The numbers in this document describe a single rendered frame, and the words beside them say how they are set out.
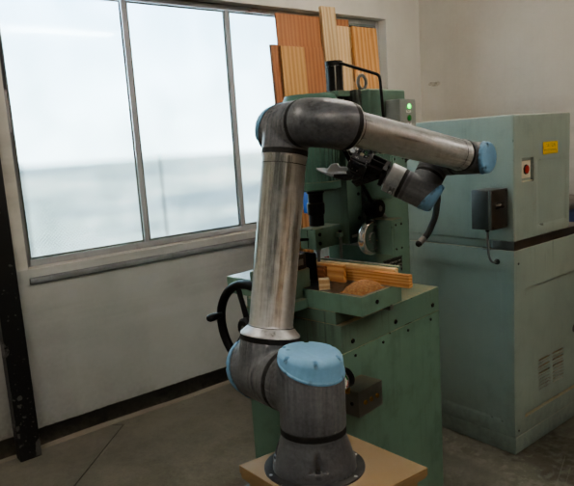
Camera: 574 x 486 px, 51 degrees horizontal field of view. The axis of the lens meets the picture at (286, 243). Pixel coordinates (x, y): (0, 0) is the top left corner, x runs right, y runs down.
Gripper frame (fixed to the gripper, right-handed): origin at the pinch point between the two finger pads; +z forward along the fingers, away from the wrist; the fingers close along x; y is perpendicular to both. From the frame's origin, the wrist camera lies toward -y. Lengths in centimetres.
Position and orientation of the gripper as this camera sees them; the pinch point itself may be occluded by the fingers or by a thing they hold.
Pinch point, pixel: (326, 151)
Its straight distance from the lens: 189.5
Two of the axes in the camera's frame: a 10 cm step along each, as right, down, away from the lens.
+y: 0.7, -4.3, -9.0
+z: -8.8, -4.5, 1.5
